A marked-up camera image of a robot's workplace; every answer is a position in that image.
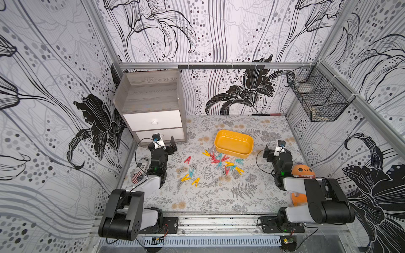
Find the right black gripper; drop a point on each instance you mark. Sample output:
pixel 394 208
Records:
pixel 278 156

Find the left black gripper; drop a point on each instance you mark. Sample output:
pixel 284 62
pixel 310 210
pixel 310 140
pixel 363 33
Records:
pixel 169 148

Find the yellow plastic storage box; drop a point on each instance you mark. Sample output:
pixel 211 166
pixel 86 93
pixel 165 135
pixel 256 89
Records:
pixel 234 144

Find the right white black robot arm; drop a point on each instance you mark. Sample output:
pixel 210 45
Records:
pixel 315 200

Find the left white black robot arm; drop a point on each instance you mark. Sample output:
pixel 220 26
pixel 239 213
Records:
pixel 125 215

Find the orange monster plush toy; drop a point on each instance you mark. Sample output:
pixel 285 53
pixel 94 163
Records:
pixel 301 171

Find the teal clothespin right pile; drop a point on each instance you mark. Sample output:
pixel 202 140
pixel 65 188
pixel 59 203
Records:
pixel 239 161

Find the red clothespin in pile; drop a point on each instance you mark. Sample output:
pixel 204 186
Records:
pixel 218 158

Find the wooden two-drawer cabinet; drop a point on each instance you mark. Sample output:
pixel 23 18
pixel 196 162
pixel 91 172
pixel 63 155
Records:
pixel 152 102

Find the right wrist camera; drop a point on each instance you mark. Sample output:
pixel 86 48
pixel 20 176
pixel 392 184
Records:
pixel 280 148

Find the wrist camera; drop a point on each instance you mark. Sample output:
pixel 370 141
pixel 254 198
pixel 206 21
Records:
pixel 280 148
pixel 158 141

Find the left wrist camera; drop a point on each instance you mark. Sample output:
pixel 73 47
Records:
pixel 158 141

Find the red-handled screwdriver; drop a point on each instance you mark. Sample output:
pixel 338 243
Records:
pixel 268 115

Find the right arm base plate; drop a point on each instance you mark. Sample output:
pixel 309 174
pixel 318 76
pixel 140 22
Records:
pixel 271 224

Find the black wire wall basket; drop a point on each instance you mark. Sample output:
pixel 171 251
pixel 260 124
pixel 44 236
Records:
pixel 318 93

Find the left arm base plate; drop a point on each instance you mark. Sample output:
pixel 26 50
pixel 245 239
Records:
pixel 167 226

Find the black wall rail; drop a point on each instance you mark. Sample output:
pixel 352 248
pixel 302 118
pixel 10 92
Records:
pixel 219 67

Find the white cable duct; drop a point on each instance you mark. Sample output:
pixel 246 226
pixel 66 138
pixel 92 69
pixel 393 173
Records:
pixel 204 241

